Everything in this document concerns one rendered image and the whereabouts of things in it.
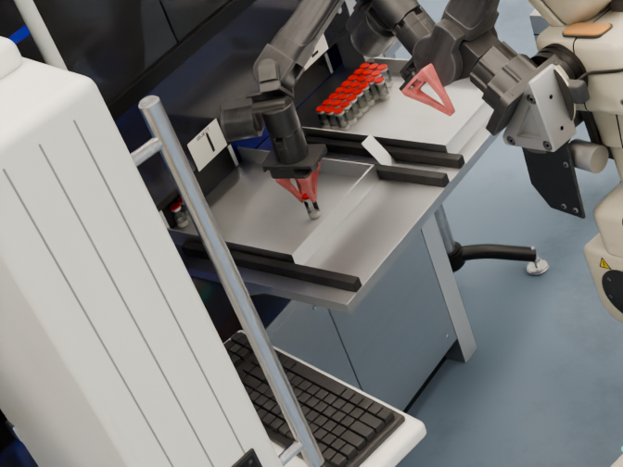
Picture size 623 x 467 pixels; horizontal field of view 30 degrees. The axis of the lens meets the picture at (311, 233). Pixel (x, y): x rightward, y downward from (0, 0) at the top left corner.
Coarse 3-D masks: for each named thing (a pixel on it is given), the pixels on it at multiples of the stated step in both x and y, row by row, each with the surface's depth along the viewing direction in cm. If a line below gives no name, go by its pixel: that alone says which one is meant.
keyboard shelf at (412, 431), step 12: (276, 348) 195; (300, 360) 191; (324, 372) 187; (348, 384) 183; (408, 420) 172; (396, 432) 171; (408, 432) 170; (420, 432) 171; (276, 444) 177; (384, 444) 170; (396, 444) 169; (408, 444) 170; (372, 456) 169; (384, 456) 168; (396, 456) 169
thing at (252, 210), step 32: (256, 160) 230; (224, 192) 225; (256, 192) 222; (288, 192) 218; (320, 192) 215; (352, 192) 206; (192, 224) 220; (224, 224) 216; (256, 224) 213; (288, 224) 209; (320, 224) 200; (288, 256) 197
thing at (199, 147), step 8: (216, 120) 214; (208, 128) 213; (216, 128) 214; (200, 136) 212; (216, 136) 215; (192, 144) 210; (200, 144) 212; (208, 144) 213; (216, 144) 215; (224, 144) 217; (192, 152) 211; (200, 152) 212; (208, 152) 214; (216, 152) 215; (200, 160) 212; (208, 160) 214; (200, 168) 213
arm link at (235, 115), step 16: (272, 64) 192; (272, 80) 193; (240, 96) 197; (256, 96) 196; (272, 96) 197; (224, 112) 197; (240, 112) 196; (224, 128) 196; (240, 128) 196; (256, 128) 196
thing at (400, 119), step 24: (432, 96) 229; (456, 96) 226; (480, 96) 223; (360, 120) 231; (384, 120) 228; (408, 120) 225; (432, 120) 222; (456, 120) 219; (480, 120) 215; (384, 144) 217; (408, 144) 213; (432, 144) 209; (456, 144) 210
